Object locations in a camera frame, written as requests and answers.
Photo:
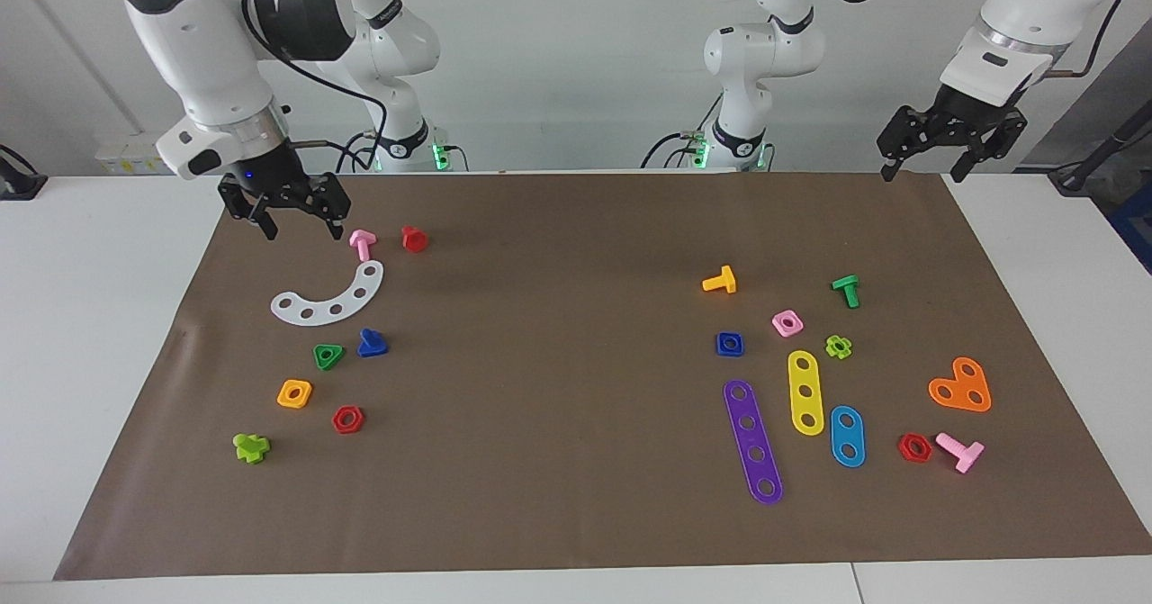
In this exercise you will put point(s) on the orange square nut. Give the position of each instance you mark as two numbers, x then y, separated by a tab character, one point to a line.
283	395

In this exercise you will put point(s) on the lime flower nut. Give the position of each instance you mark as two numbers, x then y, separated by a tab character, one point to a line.
831	347

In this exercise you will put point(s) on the blue square nut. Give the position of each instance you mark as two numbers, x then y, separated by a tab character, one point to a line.
721	345

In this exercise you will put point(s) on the black stand pole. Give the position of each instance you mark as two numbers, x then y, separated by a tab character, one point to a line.
1107	149

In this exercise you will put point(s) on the green triangle nut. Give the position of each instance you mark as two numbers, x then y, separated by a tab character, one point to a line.
318	351

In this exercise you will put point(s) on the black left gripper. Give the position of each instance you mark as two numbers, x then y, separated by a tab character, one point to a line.
954	122

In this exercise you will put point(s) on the blue two-hole plate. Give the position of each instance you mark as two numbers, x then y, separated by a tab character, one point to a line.
847	437

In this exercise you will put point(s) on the orange plastic screw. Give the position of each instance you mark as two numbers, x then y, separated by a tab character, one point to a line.
724	282

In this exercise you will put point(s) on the white curved holed plate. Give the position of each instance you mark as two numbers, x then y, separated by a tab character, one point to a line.
321	312

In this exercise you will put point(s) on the blue plastic screw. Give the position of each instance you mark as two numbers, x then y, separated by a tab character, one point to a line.
371	347

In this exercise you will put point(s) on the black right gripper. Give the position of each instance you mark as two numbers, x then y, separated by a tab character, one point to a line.
270	185

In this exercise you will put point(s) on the pink square nut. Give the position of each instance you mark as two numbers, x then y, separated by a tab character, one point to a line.
778	325

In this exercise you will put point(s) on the yellow three-hole plate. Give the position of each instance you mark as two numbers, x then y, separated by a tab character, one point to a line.
806	376

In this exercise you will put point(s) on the orange heart-shaped holed plate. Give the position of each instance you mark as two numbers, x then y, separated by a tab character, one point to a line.
961	388

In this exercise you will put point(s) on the lime green plastic screw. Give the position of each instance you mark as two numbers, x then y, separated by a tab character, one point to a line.
250	448

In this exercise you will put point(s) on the red hex nut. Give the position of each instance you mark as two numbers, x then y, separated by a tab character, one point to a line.
903	448
337	420

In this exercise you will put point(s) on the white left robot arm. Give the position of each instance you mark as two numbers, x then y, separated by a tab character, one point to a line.
765	55

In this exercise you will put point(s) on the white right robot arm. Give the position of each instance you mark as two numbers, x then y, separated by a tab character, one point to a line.
198	46

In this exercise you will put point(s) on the purple four-hole plate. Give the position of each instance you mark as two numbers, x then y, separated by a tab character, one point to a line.
744	409

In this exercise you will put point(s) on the brown table mat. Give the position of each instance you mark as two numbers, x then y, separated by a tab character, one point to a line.
558	406

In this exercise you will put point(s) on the dark green plastic screw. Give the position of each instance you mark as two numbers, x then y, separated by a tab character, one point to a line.
848	289

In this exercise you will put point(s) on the red plastic screw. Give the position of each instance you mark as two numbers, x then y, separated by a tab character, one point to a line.
414	240

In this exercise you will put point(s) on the pink plastic screw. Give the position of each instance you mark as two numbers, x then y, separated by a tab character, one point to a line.
967	454
363	244

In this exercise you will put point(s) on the blue box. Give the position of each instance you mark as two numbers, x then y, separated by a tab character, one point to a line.
1136	226

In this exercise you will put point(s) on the black clamp device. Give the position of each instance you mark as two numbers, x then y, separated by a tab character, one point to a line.
18	185

